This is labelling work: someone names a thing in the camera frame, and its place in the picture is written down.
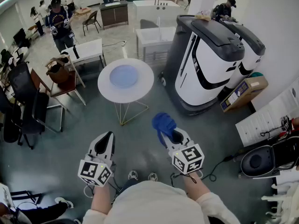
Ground black office chair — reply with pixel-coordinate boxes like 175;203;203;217
4;62;38;150

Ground cardboard box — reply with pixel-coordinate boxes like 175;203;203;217
220;75;269;113

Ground brown chair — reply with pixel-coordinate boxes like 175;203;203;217
29;68;86;106

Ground person's right forearm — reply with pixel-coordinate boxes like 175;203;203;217
183;170;212;202

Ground white bathtub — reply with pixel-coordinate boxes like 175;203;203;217
132;0;181;24

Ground person's left forearm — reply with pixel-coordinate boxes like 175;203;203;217
89;182;113;217

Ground black white service robot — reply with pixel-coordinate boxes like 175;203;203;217
219;18;266;91
158;14;245;116

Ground round white side table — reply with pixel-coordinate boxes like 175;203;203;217
97;57;155;126

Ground upturned wooden stool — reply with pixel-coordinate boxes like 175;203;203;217
44;54;86;88

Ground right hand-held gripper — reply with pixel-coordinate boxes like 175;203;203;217
159;127;205;175

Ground white carved chair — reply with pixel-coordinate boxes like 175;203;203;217
261;181;299;224

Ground small wooden table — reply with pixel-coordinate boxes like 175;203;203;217
74;7;92;20

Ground black folding chair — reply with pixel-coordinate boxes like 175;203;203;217
31;89;65;134

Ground white basin stand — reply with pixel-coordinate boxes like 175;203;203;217
135;26;177;63

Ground black floor cable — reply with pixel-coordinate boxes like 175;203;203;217
200;155;239;182

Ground crumpled yellow rag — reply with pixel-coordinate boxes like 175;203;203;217
194;11;212;22

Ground dark wood vanity cabinet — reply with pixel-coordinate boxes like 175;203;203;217
100;0;129;30

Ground black metal frame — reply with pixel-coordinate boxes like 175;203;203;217
10;190;43;205

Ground black toilet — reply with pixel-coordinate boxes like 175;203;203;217
238;134;299;179

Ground person's dark trousers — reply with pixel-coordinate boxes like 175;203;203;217
116;178;150;195

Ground black monitor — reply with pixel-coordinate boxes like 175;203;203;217
13;28;27;48

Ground brown bag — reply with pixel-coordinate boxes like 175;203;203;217
46;63;71;84

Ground person's cream sweater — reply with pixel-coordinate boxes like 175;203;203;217
81;180;241;224

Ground dark dining chair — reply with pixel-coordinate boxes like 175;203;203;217
81;10;101;36

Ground white drawer cabinet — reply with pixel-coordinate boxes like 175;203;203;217
235;77;299;148

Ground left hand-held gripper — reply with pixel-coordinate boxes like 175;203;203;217
78;131;116;188

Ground white rectangular table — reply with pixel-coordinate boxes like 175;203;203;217
60;38;106;70

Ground blue cloth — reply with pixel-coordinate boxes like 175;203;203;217
151;112;178;147

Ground light blue big plate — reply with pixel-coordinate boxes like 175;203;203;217
109;64;139;88

